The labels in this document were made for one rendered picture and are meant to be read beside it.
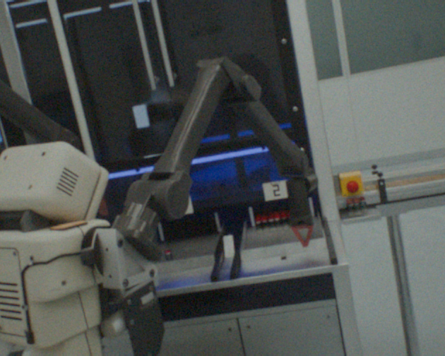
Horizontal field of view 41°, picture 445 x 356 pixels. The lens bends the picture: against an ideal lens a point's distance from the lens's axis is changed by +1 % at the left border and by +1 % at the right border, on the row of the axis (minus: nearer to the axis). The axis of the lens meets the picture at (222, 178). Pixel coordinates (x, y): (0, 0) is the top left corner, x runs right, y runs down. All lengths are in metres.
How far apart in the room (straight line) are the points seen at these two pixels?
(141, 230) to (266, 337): 1.17
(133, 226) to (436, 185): 1.32
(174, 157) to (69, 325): 0.39
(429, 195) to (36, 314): 1.44
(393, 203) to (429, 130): 4.66
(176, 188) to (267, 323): 1.10
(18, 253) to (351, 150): 5.73
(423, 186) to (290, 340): 0.72
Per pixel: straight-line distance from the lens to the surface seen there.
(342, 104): 6.61
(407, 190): 2.16
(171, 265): 1.84
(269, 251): 1.79
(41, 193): 1.16
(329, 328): 2.19
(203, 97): 1.30
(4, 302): 1.26
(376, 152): 6.73
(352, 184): 1.98
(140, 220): 1.11
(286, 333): 2.19
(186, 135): 1.24
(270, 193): 2.01
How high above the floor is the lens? 1.48
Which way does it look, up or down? 11 degrees down
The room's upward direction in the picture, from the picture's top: 11 degrees counter-clockwise
